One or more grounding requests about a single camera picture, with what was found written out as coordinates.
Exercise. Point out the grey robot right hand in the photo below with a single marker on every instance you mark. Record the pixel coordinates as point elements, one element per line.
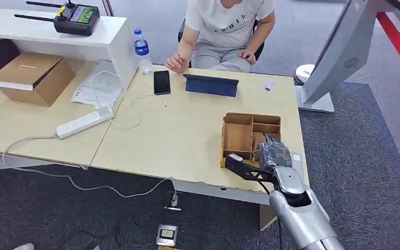
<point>274,153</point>

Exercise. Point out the person's left hand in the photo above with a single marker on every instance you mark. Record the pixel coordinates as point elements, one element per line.
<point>247,55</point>

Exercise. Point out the person's right hand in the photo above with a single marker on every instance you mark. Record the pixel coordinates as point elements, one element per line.
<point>175,64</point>

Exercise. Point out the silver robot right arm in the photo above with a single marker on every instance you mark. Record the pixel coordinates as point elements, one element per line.
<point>303,220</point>

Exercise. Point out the black smartphone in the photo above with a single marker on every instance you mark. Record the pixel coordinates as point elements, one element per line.
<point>161,82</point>

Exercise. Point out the clear water bottle blue cap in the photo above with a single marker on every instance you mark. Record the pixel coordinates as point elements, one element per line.
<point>142,51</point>

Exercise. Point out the person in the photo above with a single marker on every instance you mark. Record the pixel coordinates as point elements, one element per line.
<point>226,27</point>

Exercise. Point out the small white paper slip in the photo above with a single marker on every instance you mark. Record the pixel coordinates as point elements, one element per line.
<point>267,86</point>

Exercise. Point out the wooden compartment box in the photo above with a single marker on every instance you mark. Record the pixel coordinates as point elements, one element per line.
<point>238,136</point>

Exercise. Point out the tablet in blue case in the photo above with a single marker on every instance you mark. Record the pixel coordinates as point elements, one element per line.
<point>211,86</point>

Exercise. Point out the round white device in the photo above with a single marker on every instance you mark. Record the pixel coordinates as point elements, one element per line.
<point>303,73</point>

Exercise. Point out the pale wooden desk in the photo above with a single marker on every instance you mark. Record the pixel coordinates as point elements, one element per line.
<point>20,120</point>
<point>186,138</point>

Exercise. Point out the printed paper sheets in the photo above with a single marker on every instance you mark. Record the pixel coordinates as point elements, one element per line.
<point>98,88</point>

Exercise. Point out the grey display on stand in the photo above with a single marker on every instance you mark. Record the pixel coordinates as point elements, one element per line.
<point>341,45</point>

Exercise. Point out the black remote controller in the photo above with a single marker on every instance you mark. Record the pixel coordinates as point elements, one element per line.
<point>75,19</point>

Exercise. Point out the white power strip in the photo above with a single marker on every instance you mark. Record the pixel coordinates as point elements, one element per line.
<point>82,122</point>

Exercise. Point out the white plug adapter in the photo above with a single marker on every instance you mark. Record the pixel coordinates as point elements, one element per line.
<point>174,202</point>

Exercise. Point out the white desk shelf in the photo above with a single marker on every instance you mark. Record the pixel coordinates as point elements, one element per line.
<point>48,29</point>

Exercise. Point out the small silver box device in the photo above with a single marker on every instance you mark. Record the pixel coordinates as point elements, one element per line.
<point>167,235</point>

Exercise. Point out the brown cardboard box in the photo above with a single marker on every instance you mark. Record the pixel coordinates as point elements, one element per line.
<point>31,77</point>

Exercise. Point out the red floor tape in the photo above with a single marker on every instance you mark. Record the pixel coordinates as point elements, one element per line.
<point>398,45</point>

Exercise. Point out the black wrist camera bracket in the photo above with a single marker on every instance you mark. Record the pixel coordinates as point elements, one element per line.
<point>241,167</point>

